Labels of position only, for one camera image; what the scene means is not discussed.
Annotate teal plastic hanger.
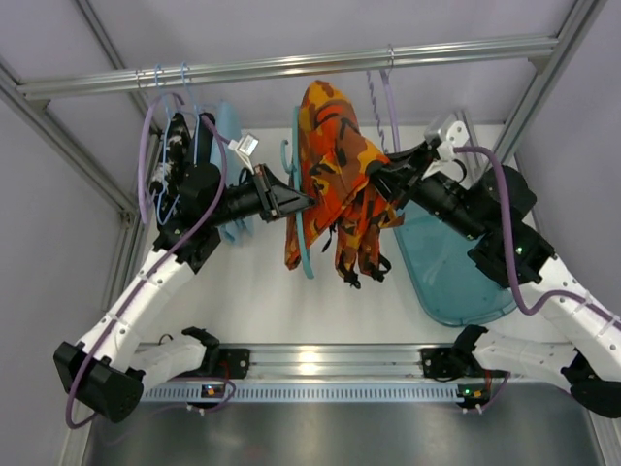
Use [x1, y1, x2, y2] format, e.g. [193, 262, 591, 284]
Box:
[279, 106, 316, 281]

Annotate orange camouflage trousers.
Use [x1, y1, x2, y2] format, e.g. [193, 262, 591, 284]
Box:
[284, 80, 405, 288]

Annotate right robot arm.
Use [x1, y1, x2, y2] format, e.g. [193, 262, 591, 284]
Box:
[367, 163, 620, 418]

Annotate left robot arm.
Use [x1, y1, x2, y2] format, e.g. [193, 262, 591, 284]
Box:
[53, 161, 317, 429]

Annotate lilac hanger on right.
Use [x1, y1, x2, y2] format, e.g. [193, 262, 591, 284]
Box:
[366, 45, 401, 153]

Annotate dark grey folded garment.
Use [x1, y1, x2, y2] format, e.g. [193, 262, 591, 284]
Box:
[184, 121, 213, 165]

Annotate light blue folded cloth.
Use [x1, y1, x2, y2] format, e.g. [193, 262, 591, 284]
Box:
[215, 101, 254, 247]

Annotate black white patterned garment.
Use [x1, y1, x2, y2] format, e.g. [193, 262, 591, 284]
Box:
[148, 113, 190, 225]

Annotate teal transparent plastic tub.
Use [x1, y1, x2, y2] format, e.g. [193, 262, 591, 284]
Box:
[395, 203, 516, 327]

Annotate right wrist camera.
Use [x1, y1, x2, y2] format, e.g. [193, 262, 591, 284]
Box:
[228, 133, 259, 172]

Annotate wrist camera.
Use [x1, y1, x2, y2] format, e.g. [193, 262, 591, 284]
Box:
[424, 114, 470, 163]
[228, 133, 259, 172]

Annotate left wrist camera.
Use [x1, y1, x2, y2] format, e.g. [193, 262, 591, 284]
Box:
[424, 114, 470, 163]

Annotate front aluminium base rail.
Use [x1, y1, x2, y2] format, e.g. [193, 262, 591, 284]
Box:
[142, 344, 506, 406]

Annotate aluminium hanging rail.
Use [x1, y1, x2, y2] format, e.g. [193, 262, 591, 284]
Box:
[16, 35, 559, 100]

